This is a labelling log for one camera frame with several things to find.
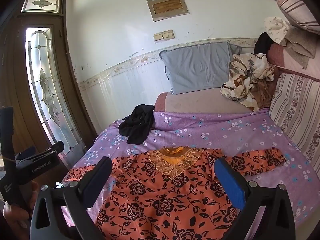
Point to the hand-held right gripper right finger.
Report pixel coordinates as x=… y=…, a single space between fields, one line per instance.
x=230 y=182

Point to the pink sofa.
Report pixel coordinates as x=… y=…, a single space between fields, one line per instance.
x=195 y=102

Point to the grey cloth on floor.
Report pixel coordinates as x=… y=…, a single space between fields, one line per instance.
x=200 y=67

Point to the wooden door with stained glass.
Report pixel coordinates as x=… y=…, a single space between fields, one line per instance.
x=70 y=80

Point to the purple floral bedsheet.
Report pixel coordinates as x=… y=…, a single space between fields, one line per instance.
x=225 y=135

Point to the beige towel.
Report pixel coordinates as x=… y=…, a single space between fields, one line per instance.
x=300 y=45

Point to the orange black floral shirt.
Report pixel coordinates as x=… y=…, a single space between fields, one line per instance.
x=155 y=200

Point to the white floral cloth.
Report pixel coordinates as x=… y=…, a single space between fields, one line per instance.
x=276 y=28

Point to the brown cloth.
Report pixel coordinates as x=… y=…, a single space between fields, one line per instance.
x=263 y=92

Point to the framed wall plaque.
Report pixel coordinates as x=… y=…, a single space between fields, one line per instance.
x=167 y=6

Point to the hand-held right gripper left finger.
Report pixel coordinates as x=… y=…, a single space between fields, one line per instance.
x=100 y=177

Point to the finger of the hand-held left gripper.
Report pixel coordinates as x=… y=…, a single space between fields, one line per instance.
x=47 y=150

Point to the stained glass transom window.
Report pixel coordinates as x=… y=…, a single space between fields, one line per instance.
x=41 y=3

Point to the black crumpled garment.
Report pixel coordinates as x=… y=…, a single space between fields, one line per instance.
x=137 y=125

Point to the person's left hand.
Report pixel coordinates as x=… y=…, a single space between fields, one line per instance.
x=15 y=215

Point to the beige light switch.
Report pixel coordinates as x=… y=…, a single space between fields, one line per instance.
x=163 y=35

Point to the striped beige rug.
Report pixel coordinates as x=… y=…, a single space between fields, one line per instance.
x=295 y=110

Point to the cream floral crumpled cloth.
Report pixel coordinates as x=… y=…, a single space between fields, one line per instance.
x=245 y=80

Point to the pink striped pillow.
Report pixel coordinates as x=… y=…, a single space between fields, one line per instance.
x=297 y=10

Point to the black cloth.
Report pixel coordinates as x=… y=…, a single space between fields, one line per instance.
x=262 y=43

